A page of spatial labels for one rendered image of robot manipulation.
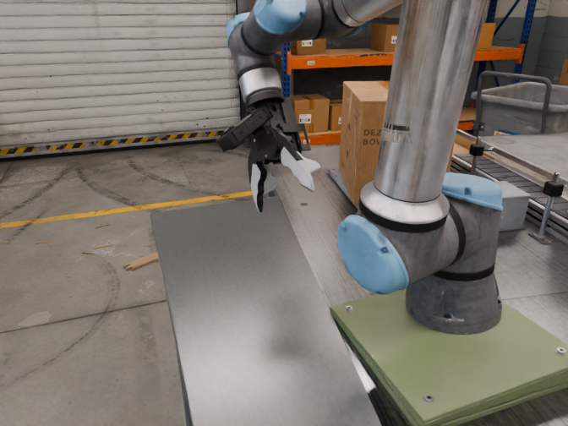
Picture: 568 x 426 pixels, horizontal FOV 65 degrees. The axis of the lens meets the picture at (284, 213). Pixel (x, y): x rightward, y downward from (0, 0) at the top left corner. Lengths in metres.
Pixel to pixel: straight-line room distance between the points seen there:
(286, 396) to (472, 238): 0.34
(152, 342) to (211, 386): 1.42
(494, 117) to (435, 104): 2.76
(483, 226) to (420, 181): 0.17
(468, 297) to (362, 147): 0.52
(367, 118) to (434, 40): 0.63
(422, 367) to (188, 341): 0.36
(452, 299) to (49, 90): 4.35
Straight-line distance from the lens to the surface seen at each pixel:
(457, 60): 0.52
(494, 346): 0.76
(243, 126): 0.78
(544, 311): 0.94
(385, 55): 4.66
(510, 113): 3.23
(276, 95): 0.83
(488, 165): 1.52
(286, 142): 0.77
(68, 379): 2.05
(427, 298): 0.76
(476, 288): 0.75
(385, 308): 0.81
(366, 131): 1.13
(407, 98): 0.53
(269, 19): 0.77
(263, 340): 0.76
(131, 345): 2.12
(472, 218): 0.69
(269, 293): 0.86
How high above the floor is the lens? 1.32
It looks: 25 degrees down
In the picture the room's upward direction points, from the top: straight up
